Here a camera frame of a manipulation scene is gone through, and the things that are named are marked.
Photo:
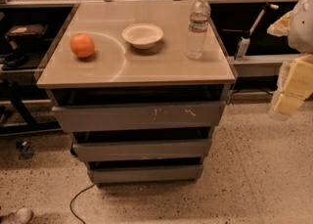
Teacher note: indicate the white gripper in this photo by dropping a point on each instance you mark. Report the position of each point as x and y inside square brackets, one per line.
[302, 27]

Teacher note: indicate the white bowl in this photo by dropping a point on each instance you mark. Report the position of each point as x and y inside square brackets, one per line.
[142, 36]

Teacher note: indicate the grey middle drawer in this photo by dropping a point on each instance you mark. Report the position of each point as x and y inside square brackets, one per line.
[142, 150]

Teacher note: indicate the white shoe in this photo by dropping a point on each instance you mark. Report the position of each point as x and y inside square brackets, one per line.
[21, 216]

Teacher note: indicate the grey drawer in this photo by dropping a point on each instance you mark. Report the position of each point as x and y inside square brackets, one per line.
[142, 150]
[145, 174]
[138, 116]

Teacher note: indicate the grey top drawer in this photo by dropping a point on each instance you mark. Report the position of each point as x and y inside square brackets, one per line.
[138, 116]

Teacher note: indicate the orange fruit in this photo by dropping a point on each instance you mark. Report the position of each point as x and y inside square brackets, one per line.
[82, 45]

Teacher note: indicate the black item on shelf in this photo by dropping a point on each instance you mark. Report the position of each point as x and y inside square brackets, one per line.
[27, 29]

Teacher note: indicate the clear plastic water bottle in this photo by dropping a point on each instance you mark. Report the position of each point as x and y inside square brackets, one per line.
[197, 28]

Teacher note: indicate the small black floor object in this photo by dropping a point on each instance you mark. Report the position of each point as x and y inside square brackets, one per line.
[25, 150]

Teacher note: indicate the grey drawer cabinet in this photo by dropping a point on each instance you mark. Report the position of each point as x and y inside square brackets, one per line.
[117, 73]

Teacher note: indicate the grey bottom drawer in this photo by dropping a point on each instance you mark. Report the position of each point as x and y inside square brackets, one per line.
[145, 174]

